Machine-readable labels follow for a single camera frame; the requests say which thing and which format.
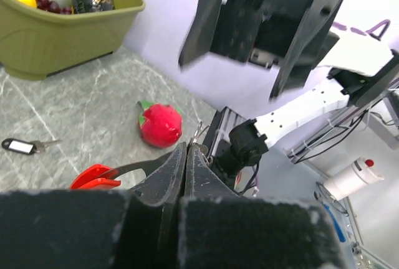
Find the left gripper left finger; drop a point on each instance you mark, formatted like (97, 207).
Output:
(135, 228)

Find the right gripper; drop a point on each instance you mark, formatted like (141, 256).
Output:
(294, 34)

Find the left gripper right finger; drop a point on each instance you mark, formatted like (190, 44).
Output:
(218, 229)

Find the black key tag with key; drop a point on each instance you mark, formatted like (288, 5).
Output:
(27, 147)

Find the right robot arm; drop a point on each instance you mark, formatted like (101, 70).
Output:
(360, 68)

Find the red dragon fruit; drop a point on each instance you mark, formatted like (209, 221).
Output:
(160, 125)

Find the white emergency stop button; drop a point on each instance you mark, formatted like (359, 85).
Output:
(359, 174)

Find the olive green plastic bin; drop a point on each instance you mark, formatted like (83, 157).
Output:
(36, 43)

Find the dark red grape bunch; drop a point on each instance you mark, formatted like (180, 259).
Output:
(53, 7)

